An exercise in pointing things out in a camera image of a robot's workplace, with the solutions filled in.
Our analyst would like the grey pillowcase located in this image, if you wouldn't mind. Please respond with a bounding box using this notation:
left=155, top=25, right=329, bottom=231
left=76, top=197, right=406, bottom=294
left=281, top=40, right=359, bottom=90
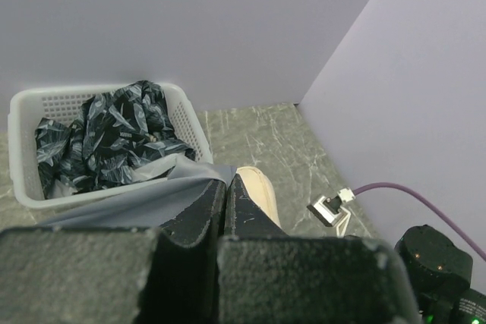
left=38, top=157, right=237, bottom=228

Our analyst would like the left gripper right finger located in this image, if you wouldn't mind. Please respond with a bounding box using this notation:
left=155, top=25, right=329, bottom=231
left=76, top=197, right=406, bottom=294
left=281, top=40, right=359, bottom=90
left=216, top=177, right=421, bottom=323

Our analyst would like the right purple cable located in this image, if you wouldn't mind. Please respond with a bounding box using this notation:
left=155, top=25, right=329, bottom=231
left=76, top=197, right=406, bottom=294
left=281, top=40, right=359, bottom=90
left=352, top=181, right=486, bottom=263

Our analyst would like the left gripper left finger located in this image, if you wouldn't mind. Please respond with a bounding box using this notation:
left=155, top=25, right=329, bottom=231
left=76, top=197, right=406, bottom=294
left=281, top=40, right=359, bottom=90
left=1, top=180, right=226, bottom=323

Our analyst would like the dark patterned cloth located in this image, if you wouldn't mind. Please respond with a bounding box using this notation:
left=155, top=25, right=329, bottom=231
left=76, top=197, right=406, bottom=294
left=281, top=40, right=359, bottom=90
left=35, top=80, right=196, bottom=199

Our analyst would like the cream pillow with bear print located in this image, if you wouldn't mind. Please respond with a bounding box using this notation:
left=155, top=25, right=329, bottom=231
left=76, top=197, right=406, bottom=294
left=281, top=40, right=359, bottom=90
left=237, top=166, right=281, bottom=228

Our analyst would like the white plastic basket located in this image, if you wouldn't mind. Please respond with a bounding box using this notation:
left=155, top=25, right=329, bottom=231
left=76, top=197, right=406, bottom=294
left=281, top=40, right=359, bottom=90
left=8, top=81, right=213, bottom=209

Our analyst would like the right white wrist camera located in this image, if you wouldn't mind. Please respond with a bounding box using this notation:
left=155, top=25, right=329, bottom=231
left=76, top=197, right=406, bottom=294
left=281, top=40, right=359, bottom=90
left=307, top=187, right=355, bottom=237

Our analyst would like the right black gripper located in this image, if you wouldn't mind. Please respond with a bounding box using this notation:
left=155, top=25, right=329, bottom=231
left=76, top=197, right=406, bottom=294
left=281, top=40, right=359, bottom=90
left=395, top=225, right=485, bottom=324

